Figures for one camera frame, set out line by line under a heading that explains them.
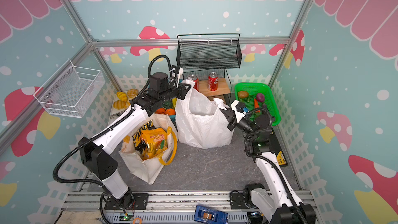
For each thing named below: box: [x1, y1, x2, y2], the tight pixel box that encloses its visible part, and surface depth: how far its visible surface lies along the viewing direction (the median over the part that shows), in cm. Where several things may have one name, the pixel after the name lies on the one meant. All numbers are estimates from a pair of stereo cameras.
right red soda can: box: [207, 71, 219, 92], surface depth 94 cm
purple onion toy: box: [256, 92, 265, 103], surface depth 114 cm
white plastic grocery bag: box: [175, 79, 235, 149], surface depth 82 cm
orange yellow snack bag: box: [140, 127, 168, 161], surface depth 83 cm
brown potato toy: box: [237, 90, 249, 99], surface depth 117 cm
